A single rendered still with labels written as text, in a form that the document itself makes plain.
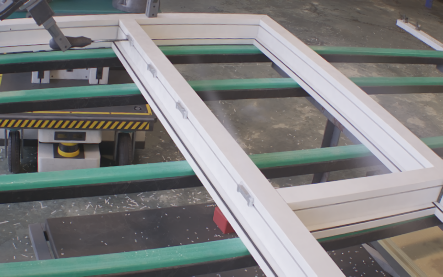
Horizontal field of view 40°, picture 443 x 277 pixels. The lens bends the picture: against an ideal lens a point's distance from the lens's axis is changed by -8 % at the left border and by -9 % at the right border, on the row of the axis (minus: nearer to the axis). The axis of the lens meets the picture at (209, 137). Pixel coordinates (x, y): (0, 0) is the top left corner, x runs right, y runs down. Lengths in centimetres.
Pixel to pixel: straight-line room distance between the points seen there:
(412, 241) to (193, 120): 65
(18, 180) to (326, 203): 53
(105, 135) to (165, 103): 146
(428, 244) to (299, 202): 62
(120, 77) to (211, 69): 113
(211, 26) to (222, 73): 208
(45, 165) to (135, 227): 118
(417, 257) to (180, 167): 64
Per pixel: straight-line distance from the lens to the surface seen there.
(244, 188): 105
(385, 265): 198
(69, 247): 142
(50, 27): 149
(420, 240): 160
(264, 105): 357
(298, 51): 169
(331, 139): 172
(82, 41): 156
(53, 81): 280
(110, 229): 148
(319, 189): 109
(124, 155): 266
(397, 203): 120
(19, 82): 279
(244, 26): 186
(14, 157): 264
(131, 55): 160
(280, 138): 327
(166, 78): 138
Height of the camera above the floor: 149
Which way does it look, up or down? 28 degrees down
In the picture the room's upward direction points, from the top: 9 degrees clockwise
